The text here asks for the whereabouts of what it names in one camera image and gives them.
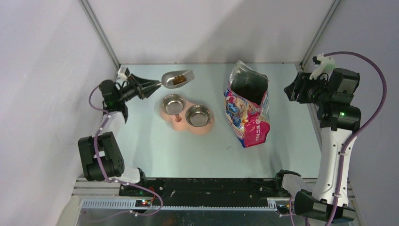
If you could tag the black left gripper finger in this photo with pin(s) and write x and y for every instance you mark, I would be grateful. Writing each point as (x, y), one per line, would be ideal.
(148, 82)
(148, 91)

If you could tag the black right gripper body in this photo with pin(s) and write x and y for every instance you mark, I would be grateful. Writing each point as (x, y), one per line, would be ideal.
(311, 90)

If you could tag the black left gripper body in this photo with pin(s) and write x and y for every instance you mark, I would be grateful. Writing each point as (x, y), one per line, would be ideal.
(135, 86)

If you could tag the metal food scoop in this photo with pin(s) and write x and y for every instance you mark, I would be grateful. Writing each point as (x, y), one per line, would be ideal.
(167, 78)

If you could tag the colourful cat food bag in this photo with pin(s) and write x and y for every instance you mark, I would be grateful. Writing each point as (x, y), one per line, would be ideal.
(247, 105)

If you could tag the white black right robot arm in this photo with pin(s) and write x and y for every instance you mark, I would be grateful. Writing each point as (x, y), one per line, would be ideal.
(328, 200)

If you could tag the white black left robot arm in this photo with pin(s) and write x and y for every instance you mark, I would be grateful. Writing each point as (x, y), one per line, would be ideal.
(100, 154)

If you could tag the pink double pet bowl stand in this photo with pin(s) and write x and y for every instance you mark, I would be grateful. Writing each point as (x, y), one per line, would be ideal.
(179, 123)

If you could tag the brown pet food kibble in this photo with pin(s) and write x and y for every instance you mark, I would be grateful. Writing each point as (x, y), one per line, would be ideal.
(179, 79)

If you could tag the steel bowl far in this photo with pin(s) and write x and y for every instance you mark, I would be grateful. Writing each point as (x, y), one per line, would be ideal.
(172, 104)

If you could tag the steel bowl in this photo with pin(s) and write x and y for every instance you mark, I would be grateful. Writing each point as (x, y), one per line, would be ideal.
(172, 104)
(198, 115)

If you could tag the steel bowl near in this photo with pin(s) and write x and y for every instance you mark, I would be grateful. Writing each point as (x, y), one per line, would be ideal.
(198, 115)

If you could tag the left controller board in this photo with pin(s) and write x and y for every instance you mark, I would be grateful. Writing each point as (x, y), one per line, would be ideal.
(143, 203)

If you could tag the controller board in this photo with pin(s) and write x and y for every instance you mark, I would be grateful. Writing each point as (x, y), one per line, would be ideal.
(284, 209)
(143, 203)

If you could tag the right controller board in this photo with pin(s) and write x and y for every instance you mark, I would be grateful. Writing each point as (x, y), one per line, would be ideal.
(284, 209)

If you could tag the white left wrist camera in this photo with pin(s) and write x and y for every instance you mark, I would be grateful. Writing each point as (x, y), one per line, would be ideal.
(123, 73)

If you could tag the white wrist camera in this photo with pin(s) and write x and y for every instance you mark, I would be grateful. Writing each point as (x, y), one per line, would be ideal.
(123, 73)
(324, 64)

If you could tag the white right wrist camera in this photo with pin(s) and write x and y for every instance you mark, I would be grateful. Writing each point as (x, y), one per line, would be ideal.
(324, 64)

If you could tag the aluminium frame rail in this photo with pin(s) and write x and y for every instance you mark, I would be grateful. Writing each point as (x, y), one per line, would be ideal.
(105, 195)

